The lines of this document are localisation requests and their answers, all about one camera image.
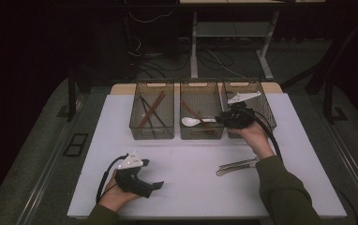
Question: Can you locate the white floor cable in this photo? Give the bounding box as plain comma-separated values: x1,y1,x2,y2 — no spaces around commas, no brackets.
204,48,247,80

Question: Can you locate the brown wooden chopstick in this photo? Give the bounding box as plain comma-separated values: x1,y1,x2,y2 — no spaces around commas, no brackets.
139,91,167,129
137,90,165,129

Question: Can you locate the hand-held gripper cable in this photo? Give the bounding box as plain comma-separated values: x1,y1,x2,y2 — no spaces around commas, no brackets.
96,153,128,204
244,107,283,158

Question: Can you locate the bundle of black floor cables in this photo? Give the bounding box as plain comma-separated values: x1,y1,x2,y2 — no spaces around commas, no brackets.
125,12,250,81

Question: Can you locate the white ceramic spoon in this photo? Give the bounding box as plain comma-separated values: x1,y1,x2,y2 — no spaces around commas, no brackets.
181,116,217,128

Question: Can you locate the right hand-held gripper cable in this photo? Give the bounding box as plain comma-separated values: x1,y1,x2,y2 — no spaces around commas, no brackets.
244,107,283,158

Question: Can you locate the black metal stand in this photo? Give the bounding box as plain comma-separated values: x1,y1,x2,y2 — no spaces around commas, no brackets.
321,78,349,125
67,67,86,123

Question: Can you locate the left hand-held gripper cable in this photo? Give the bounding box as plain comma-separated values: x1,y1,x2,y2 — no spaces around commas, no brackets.
96,153,128,204

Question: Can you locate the translucent brown plastic bin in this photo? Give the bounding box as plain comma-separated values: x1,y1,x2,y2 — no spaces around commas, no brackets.
179,82,226,141
129,82,175,141
221,81,277,140

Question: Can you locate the black chopstick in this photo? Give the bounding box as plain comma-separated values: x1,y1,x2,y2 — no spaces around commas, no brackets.
141,97,166,127
140,96,153,128

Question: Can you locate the silver metal fork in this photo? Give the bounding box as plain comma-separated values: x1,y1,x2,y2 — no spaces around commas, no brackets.
216,163,258,177

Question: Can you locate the brown wooden spoon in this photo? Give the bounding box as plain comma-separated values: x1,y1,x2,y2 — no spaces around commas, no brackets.
180,100,215,134

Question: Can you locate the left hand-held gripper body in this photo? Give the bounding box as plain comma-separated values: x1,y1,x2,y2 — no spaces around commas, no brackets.
114,150,154,199

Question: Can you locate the person's left hand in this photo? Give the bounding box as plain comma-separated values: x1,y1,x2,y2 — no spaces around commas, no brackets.
97,176,141,214

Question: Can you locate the white desk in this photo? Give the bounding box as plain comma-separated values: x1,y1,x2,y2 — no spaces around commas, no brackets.
178,0,326,81

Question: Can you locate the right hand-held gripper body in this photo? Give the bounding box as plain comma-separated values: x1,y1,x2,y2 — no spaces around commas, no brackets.
225,91,262,129

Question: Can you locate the person's right hand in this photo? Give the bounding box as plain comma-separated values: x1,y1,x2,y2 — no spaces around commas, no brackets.
230,121,276,161

